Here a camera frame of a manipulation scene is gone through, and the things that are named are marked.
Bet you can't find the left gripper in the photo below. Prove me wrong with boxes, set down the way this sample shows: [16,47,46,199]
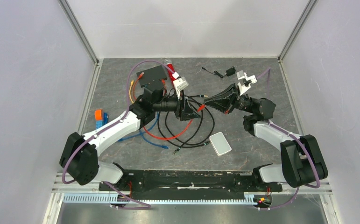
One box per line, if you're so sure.
[153,89,201,121]

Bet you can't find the short red ethernet cable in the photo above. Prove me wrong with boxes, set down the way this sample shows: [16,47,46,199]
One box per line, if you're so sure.
[132,71,167,101]

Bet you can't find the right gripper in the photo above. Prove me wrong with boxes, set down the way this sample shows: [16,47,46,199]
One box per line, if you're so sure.
[204,84,255,115]

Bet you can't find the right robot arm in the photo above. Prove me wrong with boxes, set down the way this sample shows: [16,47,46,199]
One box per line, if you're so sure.
[204,84,328,190]

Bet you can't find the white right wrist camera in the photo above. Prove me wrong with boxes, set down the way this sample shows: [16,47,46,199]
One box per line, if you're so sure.
[236,70,257,96]

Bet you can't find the blue orange toy bricks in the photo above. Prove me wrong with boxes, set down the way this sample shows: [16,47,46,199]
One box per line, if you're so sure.
[94,109,109,129]

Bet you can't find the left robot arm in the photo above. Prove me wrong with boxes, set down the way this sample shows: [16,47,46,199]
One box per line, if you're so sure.
[59,86,201,190]

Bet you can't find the long blue ethernet cable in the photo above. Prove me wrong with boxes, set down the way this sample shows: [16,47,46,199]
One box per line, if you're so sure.
[118,112,162,143]

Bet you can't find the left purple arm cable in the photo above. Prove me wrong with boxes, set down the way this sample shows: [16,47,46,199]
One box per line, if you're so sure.
[61,60,177,211]

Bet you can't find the yellow ethernet cable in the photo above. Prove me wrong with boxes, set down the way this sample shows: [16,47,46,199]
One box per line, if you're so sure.
[129,79,137,104]

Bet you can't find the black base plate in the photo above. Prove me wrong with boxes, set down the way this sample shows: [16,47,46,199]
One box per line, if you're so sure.
[112,169,282,200]

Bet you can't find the black cable teal collar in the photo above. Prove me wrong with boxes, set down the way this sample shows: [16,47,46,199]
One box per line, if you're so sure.
[160,94,215,148]
[157,111,209,154]

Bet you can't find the black power adapter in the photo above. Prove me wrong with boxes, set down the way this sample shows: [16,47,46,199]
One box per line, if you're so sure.
[201,66,236,79]

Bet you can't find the black network switch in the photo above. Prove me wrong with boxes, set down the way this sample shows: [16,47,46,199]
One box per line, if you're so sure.
[136,65,168,88]

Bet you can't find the white plastic box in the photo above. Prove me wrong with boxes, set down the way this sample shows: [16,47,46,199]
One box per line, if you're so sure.
[209,132,232,156]

